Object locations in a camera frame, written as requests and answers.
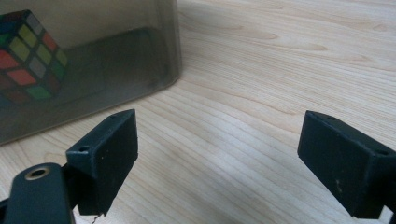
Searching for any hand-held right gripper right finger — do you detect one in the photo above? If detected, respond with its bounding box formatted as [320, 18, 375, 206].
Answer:
[297, 110, 396, 219]

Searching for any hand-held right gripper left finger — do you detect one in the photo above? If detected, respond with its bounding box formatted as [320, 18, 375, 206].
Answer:
[65, 108, 139, 217]

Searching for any translucent grey storage container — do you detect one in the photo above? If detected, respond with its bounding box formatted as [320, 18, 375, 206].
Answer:
[0, 0, 183, 146]

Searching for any multicoloured puzzle cube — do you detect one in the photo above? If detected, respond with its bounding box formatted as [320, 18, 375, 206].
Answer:
[0, 8, 69, 108]

